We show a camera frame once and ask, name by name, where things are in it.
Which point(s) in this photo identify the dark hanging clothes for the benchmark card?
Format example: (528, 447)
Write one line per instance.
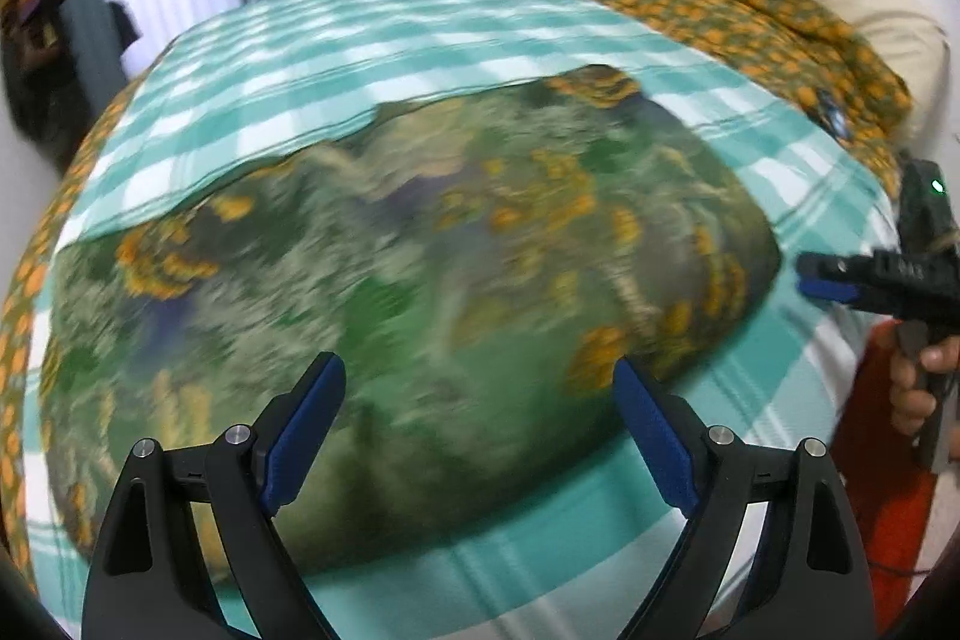
(34, 33)

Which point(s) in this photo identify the orange floral bedsheet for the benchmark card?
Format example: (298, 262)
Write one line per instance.
(712, 10)

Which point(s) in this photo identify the person's right hand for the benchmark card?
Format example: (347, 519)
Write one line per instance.
(911, 396)

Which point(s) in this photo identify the black hanging garment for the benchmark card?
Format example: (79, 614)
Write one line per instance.
(124, 25)

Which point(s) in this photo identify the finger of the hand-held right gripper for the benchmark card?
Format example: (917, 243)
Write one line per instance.
(832, 280)

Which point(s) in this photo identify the orange rug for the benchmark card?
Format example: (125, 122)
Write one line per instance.
(877, 497)

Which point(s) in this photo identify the teal checkered blanket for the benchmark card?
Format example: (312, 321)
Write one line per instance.
(360, 48)

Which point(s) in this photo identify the green floral pillow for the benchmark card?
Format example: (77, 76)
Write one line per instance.
(420, 280)

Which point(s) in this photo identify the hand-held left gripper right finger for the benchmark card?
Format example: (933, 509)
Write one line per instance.
(652, 437)

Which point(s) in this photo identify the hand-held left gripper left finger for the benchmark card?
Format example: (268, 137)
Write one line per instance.
(304, 437)

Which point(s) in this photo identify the small blue object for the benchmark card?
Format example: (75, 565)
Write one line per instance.
(834, 119)

